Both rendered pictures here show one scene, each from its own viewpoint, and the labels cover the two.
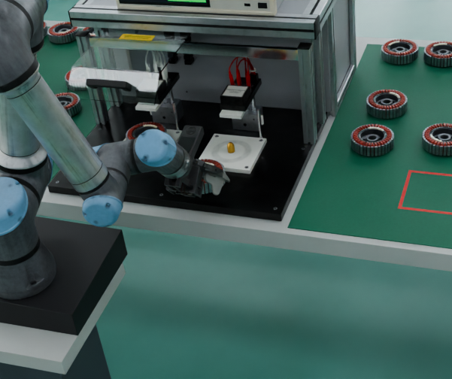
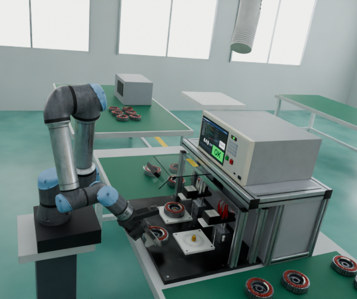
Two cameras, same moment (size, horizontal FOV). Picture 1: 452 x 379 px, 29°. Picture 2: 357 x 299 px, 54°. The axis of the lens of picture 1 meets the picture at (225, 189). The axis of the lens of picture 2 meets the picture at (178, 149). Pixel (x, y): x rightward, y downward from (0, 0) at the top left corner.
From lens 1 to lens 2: 116 cm
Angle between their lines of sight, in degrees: 38
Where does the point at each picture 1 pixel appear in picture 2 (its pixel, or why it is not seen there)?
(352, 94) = (289, 264)
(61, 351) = (25, 253)
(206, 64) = not seen: hidden behind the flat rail
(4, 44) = (50, 103)
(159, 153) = (101, 197)
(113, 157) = (92, 188)
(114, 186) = (73, 196)
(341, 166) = (228, 288)
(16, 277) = (40, 212)
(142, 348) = not seen: outside the picture
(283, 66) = (252, 220)
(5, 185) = not seen: hidden behind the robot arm
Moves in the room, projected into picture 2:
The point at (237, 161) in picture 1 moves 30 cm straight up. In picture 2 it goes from (188, 245) to (196, 187)
